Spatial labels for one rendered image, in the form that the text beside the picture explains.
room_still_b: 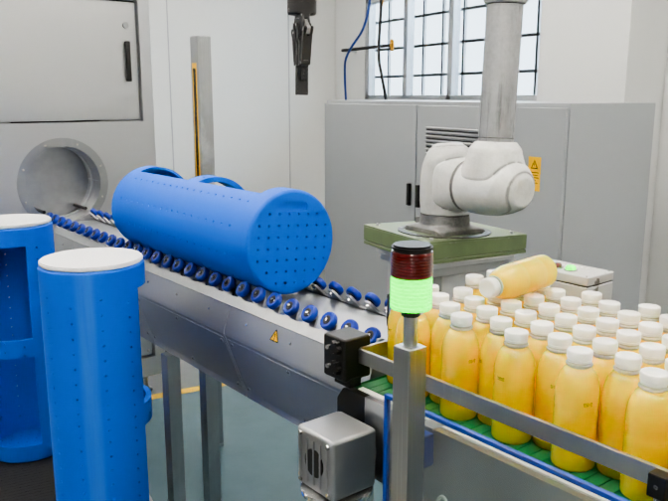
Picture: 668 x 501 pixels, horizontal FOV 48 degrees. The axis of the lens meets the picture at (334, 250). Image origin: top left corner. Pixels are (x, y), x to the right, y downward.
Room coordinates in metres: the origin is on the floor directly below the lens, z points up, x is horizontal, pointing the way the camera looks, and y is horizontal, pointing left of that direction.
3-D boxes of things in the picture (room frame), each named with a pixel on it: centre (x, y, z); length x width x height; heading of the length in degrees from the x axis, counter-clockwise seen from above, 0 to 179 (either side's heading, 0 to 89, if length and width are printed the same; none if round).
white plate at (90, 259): (2.04, 0.68, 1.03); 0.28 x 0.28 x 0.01
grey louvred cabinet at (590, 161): (4.14, -0.66, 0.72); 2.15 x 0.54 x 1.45; 28
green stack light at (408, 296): (1.11, -0.12, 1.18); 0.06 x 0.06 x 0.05
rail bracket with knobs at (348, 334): (1.47, -0.03, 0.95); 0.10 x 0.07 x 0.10; 129
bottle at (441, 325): (1.37, -0.22, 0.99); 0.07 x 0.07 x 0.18
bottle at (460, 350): (1.30, -0.23, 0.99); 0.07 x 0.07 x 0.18
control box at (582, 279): (1.65, -0.51, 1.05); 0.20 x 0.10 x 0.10; 39
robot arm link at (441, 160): (2.31, -0.35, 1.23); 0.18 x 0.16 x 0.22; 33
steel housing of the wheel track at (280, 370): (2.45, 0.50, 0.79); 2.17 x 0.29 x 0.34; 39
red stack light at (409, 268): (1.11, -0.12, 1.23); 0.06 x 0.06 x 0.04
